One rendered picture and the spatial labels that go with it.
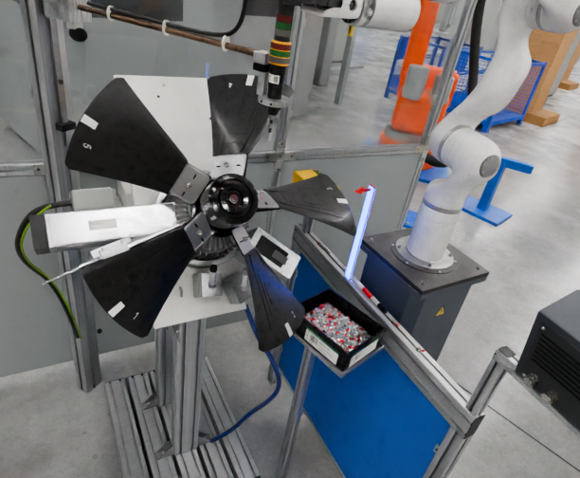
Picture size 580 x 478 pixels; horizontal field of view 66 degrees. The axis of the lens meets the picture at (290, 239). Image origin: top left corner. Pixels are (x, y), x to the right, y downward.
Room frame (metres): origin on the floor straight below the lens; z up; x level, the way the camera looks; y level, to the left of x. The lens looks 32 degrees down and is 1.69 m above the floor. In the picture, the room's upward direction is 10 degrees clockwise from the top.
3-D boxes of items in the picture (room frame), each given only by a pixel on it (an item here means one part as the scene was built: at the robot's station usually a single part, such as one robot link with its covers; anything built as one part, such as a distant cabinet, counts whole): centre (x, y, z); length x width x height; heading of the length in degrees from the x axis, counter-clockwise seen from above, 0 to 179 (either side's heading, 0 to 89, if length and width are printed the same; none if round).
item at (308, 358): (0.99, -0.12, 0.40); 0.03 x 0.03 x 0.80; 48
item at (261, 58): (0.99, 0.10, 1.47); 0.09 x 0.07 x 0.10; 68
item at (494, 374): (0.73, -0.50, 0.96); 0.03 x 0.03 x 0.20; 33
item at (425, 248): (1.27, -0.44, 1.04); 0.19 x 0.19 x 0.18
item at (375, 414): (1.10, -0.27, 0.45); 0.82 x 0.02 x 0.66; 33
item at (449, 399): (1.10, -0.27, 0.82); 0.90 x 0.04 x 0.08; 33
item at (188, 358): (1.00, 0.26, 0.46); 0.09 x 0.05 x 0.91; 123
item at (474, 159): (1.24, -0.46, 1.25); 0.19 x 0.12 x 0.24; 25
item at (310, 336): (0.95, -0.17, 0.85); 0.22 x 0.17 x 0.07; 49
